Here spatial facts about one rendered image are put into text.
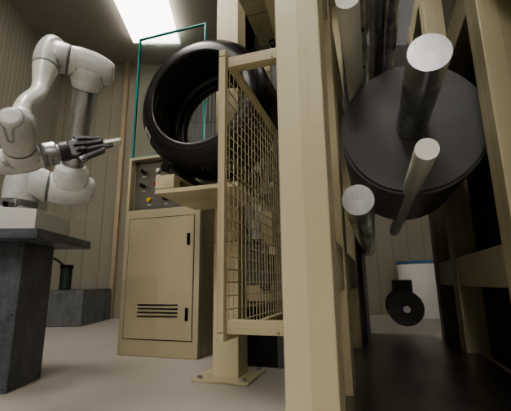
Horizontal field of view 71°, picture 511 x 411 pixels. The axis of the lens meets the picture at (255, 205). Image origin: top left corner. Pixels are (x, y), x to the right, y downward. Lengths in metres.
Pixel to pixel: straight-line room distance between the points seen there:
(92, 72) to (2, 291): 1.02
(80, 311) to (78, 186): 2.52
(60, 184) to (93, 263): 3.36
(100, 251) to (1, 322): 3.46
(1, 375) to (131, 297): 0.84
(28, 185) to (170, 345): 1.15
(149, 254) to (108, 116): 3.66
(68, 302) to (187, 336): 2.34
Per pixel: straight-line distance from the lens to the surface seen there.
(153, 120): 1.64
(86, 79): 1.86
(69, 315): 4.38
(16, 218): 1.87
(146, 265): 2.39
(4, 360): 1.89
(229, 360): 1.77
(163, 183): 1.53
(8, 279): 1.88
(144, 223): 2.43
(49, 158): 1.54
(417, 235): 5.46
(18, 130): 1.38
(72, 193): 1.99
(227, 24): 2.24
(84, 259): 5.33
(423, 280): 4.71
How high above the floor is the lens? 0.42
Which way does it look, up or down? 12 degrees up
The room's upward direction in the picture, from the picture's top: 1 degrees counter-clockwise
